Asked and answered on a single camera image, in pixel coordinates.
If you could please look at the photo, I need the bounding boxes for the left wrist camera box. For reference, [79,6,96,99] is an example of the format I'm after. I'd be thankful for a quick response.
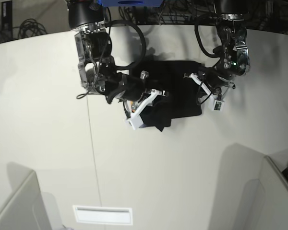
[208,98,225,112]

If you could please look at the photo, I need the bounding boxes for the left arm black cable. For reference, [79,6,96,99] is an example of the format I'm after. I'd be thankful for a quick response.
[194,18,223,59]

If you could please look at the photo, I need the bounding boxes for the black T-shirt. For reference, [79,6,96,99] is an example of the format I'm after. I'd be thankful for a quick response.
[131,60,202,131]

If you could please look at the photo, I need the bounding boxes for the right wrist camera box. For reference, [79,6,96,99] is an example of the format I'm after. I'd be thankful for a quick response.
[126,115,145,130]

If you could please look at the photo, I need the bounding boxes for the blue plastic bin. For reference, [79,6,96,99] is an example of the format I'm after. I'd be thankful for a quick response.
[97,0,163,7]

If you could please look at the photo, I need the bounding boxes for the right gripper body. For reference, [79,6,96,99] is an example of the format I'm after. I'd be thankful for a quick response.
[105,73,147,104]

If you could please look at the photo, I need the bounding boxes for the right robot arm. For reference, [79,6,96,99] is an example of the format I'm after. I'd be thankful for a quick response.
[66,0,168,119]

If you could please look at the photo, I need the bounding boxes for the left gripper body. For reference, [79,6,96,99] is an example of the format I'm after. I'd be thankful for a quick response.
[198,67,234,95]

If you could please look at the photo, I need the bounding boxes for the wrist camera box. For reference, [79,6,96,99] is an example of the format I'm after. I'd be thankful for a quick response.
[126,115,145,130]
[208,98,225,112]

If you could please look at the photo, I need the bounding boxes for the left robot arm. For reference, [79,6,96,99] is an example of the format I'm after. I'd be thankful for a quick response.
[194,0,250,99]

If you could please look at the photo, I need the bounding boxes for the right grey partition panel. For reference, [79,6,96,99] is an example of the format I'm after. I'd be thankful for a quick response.
[242,156,288,230]

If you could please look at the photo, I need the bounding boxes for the white table cable grommet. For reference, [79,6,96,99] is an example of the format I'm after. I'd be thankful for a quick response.
[72,205,133,226]

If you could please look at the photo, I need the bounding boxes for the grey partition panel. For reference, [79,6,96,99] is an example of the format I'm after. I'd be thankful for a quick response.
[242,156,288,230]
[0,162,63,230]

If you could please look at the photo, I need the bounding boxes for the left grey partition panel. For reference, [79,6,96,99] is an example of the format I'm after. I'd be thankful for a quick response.
[0,162,63,230]

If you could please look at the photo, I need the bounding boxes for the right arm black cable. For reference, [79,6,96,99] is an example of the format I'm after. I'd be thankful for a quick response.
[105,20,147,71]

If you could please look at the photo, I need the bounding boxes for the coiled black cable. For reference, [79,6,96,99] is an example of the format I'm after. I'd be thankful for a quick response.
[17,19,48,39]

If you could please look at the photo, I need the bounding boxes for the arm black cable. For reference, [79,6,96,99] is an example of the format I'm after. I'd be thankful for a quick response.
[194,18,223,59]
[105,20,147,71]

